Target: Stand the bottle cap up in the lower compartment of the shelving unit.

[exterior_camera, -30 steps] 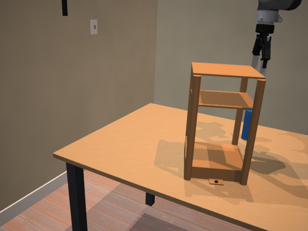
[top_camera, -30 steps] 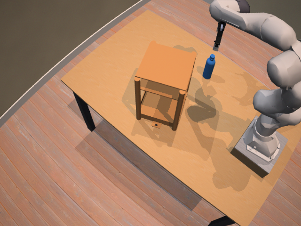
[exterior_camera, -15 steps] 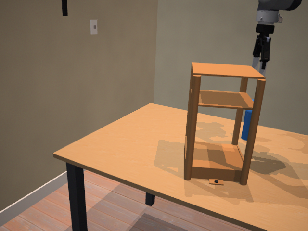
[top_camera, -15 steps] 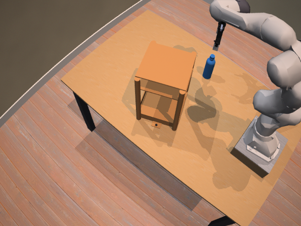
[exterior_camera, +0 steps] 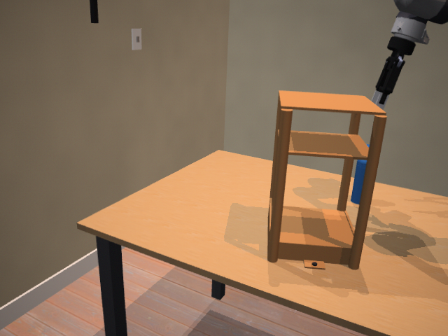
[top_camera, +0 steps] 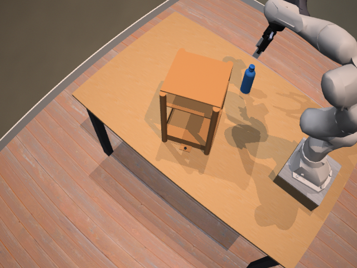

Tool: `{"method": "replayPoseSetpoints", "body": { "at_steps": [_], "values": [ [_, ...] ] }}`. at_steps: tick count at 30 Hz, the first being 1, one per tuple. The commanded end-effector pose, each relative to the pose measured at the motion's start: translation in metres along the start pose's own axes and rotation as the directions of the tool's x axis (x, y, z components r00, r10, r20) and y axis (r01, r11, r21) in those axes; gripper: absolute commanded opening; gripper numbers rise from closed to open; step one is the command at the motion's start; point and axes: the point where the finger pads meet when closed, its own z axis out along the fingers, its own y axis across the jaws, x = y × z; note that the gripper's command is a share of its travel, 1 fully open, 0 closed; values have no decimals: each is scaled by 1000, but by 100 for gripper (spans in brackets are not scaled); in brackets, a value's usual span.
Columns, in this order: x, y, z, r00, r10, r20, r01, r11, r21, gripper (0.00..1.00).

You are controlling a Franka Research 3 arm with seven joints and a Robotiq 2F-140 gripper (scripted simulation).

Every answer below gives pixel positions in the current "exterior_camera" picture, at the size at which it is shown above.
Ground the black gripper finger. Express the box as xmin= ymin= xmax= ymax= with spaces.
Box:
xmin=376 ymin=56 xmax=405 ymax=110
xmin=371 ymin=57 xmax=390 ymax=104

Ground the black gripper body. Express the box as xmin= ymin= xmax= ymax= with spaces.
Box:
xmin=387 ymin=36 xmax=416 ymax=68

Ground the blue bottle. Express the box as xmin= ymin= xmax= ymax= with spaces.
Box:
xmin=351 ymin=160 xmax=367 ymax=204

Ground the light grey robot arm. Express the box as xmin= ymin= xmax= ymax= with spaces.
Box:
xmin=391 ymin=0 xmax=448 ymax=44

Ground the brown wooden shelving unit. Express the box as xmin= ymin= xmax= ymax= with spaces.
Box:
xmin=267 ymin=90 xmax=387 ymax=270

